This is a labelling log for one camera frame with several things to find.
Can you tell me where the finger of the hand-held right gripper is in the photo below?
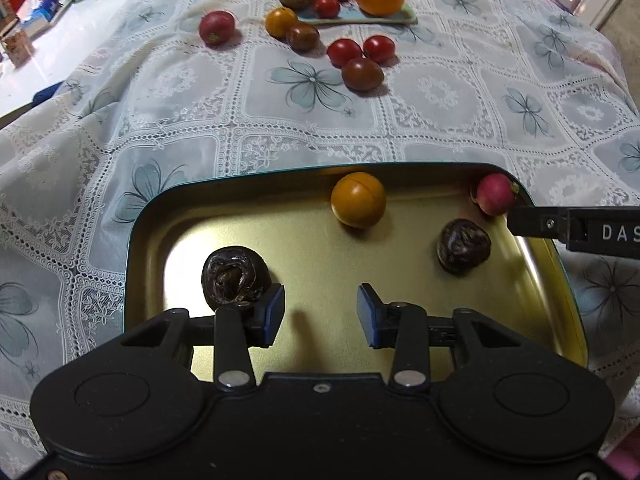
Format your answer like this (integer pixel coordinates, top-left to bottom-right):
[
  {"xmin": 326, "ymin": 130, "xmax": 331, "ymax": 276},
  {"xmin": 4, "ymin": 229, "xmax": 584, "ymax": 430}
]
[{"xmin": 506, "ymin": 204, "xmax": 569, "ymax": 239}]

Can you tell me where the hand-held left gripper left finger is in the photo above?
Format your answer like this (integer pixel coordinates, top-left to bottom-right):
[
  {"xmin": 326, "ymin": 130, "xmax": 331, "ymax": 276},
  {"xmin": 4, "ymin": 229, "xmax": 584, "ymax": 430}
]
[{"xmin": 121, "ymin": 283, "xmax": 286, "ymax": 392}]

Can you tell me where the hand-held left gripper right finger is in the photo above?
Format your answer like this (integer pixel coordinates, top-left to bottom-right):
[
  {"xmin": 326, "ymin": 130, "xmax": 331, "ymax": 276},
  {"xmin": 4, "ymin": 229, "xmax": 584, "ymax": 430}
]
[{"xmin": 356, "ymin": 283, "xmax": 521, "ymax": 391}]

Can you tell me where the pink radish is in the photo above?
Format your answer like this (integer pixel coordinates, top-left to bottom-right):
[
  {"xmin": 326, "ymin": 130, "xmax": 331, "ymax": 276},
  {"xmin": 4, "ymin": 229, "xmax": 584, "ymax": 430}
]
[{"xmin": 473, "ymin": 172, "xmax": 521, "ymax": 217}]

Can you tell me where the dark wrinkled passion fruit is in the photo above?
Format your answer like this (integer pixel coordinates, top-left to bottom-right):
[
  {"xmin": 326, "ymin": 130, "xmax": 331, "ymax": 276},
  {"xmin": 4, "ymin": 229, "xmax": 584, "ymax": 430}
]
[
  {"xmin": 436, "ymin": 218, "xmax": 492, "ymax": 276},
  {"xmin": 201, "ymin": 246, "xmax": 272, "ymax": 310}
]

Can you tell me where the gold metal tray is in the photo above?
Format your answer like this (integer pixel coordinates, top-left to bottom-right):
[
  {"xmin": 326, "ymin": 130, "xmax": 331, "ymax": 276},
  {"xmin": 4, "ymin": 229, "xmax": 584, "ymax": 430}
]
[{"xmin": 124, "ymin": 161, "xmax": 589, "ymax": 375}]

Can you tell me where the small orange citrus fruit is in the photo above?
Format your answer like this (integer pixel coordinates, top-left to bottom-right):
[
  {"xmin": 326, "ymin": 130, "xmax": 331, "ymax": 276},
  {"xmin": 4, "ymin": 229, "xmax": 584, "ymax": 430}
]
[{"xmin": 330, "ymin": 172, "xmax": 387, "ymax": 229}]

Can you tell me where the white lace floral tablecloth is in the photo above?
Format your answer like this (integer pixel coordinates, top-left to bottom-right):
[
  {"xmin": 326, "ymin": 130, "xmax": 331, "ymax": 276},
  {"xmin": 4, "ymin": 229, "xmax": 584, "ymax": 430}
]
[{"xmin": 0, "ymin": 0, "xmax": 640, "ymax": 480}]

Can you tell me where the large dark brown tomato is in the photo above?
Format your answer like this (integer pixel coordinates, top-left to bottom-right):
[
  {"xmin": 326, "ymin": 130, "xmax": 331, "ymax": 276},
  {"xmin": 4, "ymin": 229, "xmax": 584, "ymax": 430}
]
[{"xmin": 341, "ymin": 57, "xmax": 385, "ymax": 92}]

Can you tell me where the light green rectangular plate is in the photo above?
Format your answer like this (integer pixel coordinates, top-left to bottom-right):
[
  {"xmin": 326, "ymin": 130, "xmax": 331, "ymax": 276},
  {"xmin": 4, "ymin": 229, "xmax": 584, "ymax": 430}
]
[{"xmin": 292, "ymin": 2, "xmax": 419, "ymax": 26}]

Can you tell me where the red radish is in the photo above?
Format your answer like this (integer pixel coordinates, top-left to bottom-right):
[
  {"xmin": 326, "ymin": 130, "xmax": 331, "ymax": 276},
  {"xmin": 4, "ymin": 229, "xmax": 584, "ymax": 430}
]
[{"xmin": 198, "ymin": 10, "xmax": 236, "ymax": 46}]

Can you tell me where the small orange tomato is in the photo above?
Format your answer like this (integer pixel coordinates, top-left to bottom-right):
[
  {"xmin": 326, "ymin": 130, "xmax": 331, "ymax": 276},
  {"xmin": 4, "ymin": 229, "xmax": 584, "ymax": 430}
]
[{"xmin": 264, "ymin": 7, "xmax": 299, "ymax": 39}]

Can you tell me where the blue object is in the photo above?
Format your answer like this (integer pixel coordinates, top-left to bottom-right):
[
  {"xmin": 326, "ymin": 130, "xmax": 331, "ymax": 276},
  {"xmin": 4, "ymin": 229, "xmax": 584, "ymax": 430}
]
[{"xmin": 33, "ymin": 82, "xmax": 65, "ymax": 106}]

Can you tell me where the small brown carton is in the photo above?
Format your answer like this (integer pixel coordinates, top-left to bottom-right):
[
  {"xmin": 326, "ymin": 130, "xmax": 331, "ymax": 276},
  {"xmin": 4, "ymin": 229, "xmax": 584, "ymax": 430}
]
[{"xmin": 2, "ymin": 29, "xmax": 35, "ymax": 68}]

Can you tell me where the blue white box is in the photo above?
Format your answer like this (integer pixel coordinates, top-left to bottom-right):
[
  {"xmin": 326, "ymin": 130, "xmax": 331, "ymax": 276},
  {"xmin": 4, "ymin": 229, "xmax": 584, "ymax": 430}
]
[{"xmin": 19, "ymin": 0, "xmax": 72, "ymax": 38}]

